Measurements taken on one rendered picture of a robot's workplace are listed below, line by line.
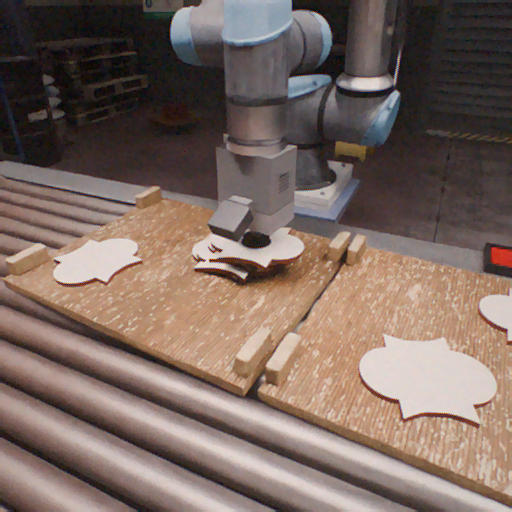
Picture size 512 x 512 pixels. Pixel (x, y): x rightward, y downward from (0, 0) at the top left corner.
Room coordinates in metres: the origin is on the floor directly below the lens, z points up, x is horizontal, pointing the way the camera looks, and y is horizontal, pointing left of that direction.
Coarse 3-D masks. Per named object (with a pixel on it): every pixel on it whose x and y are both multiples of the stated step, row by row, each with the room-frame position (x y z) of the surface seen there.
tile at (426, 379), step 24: (384, 336) 0.37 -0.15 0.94; (360, 360) 0.33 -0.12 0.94; (384, 360) 0.33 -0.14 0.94; (408, 360) 0.33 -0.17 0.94; (432, 360) 0.33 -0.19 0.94; (456, 360) 0.33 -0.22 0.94; (384, 384) 0.30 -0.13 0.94; (408, 384) 0.30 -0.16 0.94; (432, 384) 0.30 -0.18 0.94; (456, 384) 0.30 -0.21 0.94; (480, 384) 0.30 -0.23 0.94; (408, 408) 0.27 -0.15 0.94; (432, 408) 0.27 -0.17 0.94; (456, 408) 0.27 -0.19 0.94
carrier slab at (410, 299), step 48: (336, 288) 0.48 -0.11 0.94; (384, 288) 0.48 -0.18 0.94; (432, 288) 0.48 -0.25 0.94; (480, 288) 0.48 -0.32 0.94; (336, 336) 0.38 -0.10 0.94; (432, 336) 0.38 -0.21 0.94; (480, 336) 0.38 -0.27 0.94; (288, 384) 0.31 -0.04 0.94; (336, 384) 0.31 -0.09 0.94; (336, 432) 0.26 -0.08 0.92; (384, 432) 0.25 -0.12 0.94; (432, 432) 0.25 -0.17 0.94; (480, 432) 0.25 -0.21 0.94; (480, 480) 0.20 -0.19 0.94
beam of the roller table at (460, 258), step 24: (0, 168) 1.04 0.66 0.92; (24, 168) 1.04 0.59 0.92; (72, 192) 0.90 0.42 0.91; (96, 192) 0.88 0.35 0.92; (120, 192) 0.88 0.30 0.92; (168, 192) 0.88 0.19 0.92; (384, 240) 0.66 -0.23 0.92; (408, 240) 0.66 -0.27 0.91; (456, 264) 0.58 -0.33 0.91; (480, 264) 0.58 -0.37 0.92
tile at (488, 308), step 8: (488, 296) 0.45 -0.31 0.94; (496, 296) 0.45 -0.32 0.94; (504, 296) 0.45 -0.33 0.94; (480, 304) 0.43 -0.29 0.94; (488, 304) 0.43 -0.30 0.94; (496, 304) 0.43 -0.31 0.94; (504, 304) 0.43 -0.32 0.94; (480, 312) 0.42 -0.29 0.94; (488, 312) 0.41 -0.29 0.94; (496, 312) 0.41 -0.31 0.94; (504, 312) 0.41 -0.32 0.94; (488, 320) 0.40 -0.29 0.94; (496, 320) 0.40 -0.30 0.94; (504, 320) 0.40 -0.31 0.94; (496, 328) 0.39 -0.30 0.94; (504, 328) 0.39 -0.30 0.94
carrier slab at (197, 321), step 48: (96, 240) 0.62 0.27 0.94; (144, 240) 0.62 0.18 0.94; (192, 240) 0.62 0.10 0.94; (48, 288) 0.48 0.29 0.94; (96, 288) 0.48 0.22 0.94; (144, 288) 0.48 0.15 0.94; (192, 288) 0.48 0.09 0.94; (240, 288) 0.48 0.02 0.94; (288, 288) 0.48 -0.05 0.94; (144, 336) 0.38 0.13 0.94; (192, 336) 0.38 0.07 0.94; (240, 336) 0.38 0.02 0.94; (240, 384) 0.31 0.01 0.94
